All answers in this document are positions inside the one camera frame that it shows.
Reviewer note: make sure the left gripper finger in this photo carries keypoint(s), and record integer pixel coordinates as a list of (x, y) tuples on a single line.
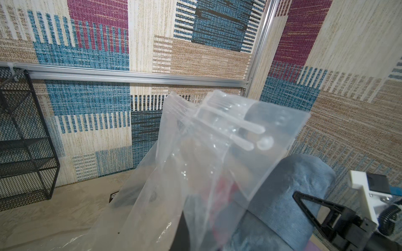
[(181, 240)]

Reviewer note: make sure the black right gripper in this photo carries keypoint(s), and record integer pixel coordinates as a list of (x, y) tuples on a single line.
[(342, 227)]

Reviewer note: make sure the blue garment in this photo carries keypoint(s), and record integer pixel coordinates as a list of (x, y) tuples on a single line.
[(268, 218)]

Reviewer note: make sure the clear plastic vacuum bag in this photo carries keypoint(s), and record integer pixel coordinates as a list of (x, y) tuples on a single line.
[(177, 175)]

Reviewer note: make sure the lilac garment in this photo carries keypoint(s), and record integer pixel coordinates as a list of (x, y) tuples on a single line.
[(311, 247)]

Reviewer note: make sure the red trousers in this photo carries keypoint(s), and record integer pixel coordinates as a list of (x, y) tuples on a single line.
[(222, 214)]

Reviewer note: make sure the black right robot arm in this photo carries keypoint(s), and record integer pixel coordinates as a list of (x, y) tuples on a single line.
[(379, 240)]

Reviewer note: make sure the black stapler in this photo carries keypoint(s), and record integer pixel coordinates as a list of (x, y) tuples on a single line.
[(112, 196)]

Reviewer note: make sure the black mesh shelf rack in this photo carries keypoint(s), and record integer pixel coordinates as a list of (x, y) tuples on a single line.
[(29, 163)]

